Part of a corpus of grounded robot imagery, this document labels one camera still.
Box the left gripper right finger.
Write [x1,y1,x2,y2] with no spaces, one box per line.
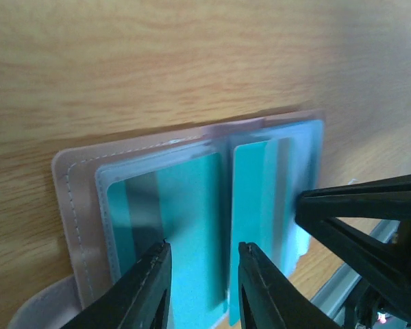
[238,242,339,329]

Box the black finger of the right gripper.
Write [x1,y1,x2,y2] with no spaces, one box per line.
[295,174,411,319]

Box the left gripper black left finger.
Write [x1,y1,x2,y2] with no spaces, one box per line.
[63,241,172,329]

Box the teal magnetic stripe card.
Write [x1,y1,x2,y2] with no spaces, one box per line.
[98,152,227,328]

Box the blue card holder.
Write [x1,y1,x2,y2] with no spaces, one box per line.
[9,110,324,328]

